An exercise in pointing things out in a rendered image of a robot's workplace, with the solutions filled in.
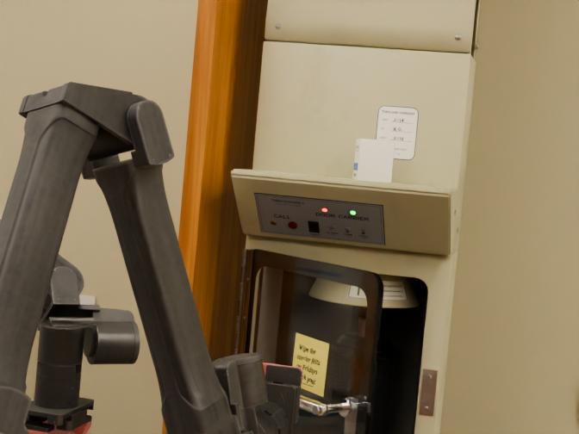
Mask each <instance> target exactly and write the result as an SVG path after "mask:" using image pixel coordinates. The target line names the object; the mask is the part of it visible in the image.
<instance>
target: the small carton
mask: <svg viewBox="0 0 579 434"><path fill-rule="evenodd" d="M394 150H395V142H394V141H387V140H378V139H357V140H356V149H355V159H354V168H353V179H355V180H362V181H372V182H382V183H391V177H392V169H393V159H394Z"/></svg>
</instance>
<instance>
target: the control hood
mask: <svg viewBox="0 0 579 434"><path fill-rule="evenodd" d="M231 178H232V182H233V190H234V194H235V199H236V203H237V208H238V212H239V217H240V224H241V229H242V232H243V233H244V234H249V235H257V236H265V237H273V238H281V239H297V240H305V241H314V242H321V243H329V244H338V245H353V246H362V247H370V248H378V249H386V250H394V251H410V252H418V253H426V254H434V255H442V256H450V254H451V253H452V244H453V234H454V226H455V217H456V208H457V198H458V191H457V190H456V189H454V188H445V187H435V186H426V185H416V184H406V183H382V182H372V181H362V180H355V179H351V178H341V177H324V176H314V175H304V174H295V173H285V172H276V171H267V170H243V169H233V170H231ZM254 193H262V194H272V195H288V196H297V197H307V198H315V199H324V200H333V201H343V202H359V203H369V204H377V205H383V218H384V234H385V245H374V244H366V243H358V242H350V241H342V240H333V239H318V238H310V237H301V236H293V235H285V234H276V233H268V232H261V229H260V224H259V219H258V210H257V205H256V201H255V195H254Z"/></svg>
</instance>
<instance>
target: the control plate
mask: <svg viewBox="0 0 579 434"><path fill-rule="evenodd" d="M254 195H255V201H256V205H257V210H258V219H259V224H260V229H261V232H262V233H276V234H285V235H293V236H301V237H310V238H318V239H333V240H342V241H350V242H358V243H366V244H374V245H385V234H384V218H383V205H377V204H369V203H359V202H350V201H333V200H324V199H315V198H307V197H297V196H288V195H272V194H262V193H254ZM322 208H327V209H328V212H326V213H324V212H322V211H321V209H322ZM351 210H354V211H356V212H357V214H356V215H351V214H350V211H351ZM271 220H274V221H276V222H277V224H276V225H275V226H273V225H272V224H271ZM291 221H294V222H295V223H296V224H297V228H296V229H291V228H289V226H288V224H289V222H291ZM308 221H316V222H319V229H320V233H317V232H309V229H308ZM330 226H334V227H335V230H332V231H330V229H329V227H330ZM347 227H349V228H351V231H350V232H346V230H345V228H347ZM362 229H364V230H366V231H367V233H365V234H362V233H361V230H362Z"/></svg>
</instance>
